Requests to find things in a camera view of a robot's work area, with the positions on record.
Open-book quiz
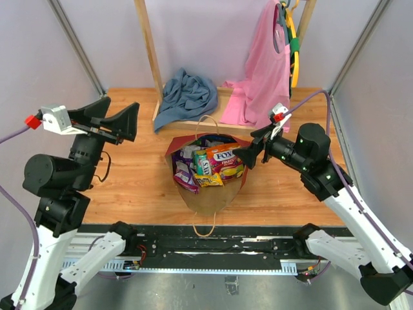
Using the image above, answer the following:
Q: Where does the green Fox's candy bag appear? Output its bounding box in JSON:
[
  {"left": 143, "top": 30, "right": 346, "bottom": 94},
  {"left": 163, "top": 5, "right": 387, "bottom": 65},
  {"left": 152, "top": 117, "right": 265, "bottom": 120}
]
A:
[{"left": 193, "top": 150, "right": 212, "bottom": 176}]

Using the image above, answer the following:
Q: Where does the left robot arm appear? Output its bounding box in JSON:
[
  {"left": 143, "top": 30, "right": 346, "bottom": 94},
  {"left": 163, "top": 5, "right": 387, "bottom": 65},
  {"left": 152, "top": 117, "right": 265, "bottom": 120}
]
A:
[{"left": 1, "top": 97, "right": 139, "bottom": 309}]

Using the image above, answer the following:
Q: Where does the pink shirt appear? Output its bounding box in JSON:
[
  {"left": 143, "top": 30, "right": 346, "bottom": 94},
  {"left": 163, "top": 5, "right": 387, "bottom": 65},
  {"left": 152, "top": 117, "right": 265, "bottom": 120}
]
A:
[{"left": 220, "top": 1, "right": 290, "bottom": 129}]

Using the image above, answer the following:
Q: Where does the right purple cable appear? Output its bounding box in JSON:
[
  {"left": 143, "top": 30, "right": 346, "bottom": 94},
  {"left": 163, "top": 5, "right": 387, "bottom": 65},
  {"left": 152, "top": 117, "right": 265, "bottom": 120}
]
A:
[{"left": 273, "top": 89, "right": 413, "bottom": 296}]

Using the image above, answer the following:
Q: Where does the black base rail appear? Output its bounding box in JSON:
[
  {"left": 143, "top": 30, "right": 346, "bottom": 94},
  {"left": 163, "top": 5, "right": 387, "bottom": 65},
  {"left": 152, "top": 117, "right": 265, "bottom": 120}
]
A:
[{"left": 64, "top": 224, "right": 356, "bottom": 275}]

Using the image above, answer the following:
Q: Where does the purple snack packet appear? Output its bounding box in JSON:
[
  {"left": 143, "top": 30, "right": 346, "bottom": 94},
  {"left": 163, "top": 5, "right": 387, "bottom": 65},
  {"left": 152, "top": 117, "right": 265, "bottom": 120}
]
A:
[{"left": 173, "top": 161, "right": 199, "bottom": 194}]

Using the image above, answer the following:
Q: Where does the grey hanger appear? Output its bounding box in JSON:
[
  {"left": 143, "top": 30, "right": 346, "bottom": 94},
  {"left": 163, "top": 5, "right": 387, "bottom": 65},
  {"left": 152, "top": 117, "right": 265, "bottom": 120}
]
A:
[{"left": 273, "top": 3, "right": 289, "bottom": 54}]

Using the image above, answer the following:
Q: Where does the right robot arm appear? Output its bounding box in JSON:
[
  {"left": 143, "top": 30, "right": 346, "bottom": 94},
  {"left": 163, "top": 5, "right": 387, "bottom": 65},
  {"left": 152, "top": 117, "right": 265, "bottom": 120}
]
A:
[{"left": 234, "top": 123, "right": 412, "bottom": 305}]

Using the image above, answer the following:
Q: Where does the yellow M&M's packet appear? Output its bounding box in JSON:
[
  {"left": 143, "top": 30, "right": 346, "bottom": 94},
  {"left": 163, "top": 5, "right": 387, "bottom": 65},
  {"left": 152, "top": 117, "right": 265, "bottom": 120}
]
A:
[{"left": 194, "top": 173, "right": 224, "bottom": 187}]

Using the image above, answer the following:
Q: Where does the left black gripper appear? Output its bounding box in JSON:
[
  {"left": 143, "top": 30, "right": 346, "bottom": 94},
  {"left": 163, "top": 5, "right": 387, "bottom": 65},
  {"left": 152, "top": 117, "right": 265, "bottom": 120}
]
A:
[{"left": 71, "top": 96, "right": 141, "bottom": 187}]

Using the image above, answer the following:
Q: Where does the blue crumpled cloth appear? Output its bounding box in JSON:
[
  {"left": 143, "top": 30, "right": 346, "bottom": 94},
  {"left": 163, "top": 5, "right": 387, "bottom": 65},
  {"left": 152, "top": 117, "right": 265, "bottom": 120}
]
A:
[{"left": 153, "top": 68, "right": 219, "bottom": 133}]

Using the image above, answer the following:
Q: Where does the brown red paper bag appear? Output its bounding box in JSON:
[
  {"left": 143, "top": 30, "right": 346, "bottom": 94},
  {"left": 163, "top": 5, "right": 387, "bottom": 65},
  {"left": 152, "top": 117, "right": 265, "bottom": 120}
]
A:
[{"left": 165, "top": 115, "right": 248, "bottom": 238}]

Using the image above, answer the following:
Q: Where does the yellow hanger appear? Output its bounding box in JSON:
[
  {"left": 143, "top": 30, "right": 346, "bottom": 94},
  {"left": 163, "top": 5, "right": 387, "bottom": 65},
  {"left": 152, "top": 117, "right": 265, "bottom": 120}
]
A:
[{"left": 281, "top": 1, "right": 300, "bottom": 90}]

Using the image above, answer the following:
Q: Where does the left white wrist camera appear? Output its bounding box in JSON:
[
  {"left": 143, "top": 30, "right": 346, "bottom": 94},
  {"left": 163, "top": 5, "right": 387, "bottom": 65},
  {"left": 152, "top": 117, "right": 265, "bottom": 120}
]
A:
[{"left": 40, "top": 105, "right": 86, "bottom": 136}]

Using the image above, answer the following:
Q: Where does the green hanger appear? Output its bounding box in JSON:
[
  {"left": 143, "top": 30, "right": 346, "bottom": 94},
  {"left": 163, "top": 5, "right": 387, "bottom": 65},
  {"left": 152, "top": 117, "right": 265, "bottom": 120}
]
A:
[{"left": 290, "top": 37, "right": 300, "bottom": 96}]

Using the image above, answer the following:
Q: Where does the orange Fox's fruits bag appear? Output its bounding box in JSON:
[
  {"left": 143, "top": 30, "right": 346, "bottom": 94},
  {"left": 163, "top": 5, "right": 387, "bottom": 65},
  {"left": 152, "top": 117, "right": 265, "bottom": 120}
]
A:
[{"left": 206, "top": 143, "right": 245, "bottom": 183}]

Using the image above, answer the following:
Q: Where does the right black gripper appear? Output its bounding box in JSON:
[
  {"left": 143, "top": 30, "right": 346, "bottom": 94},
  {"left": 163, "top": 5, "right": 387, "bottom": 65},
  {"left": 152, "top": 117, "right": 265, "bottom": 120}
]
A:
[{"left": 232, "top": 123, "right": 310, "bottom": 171}]

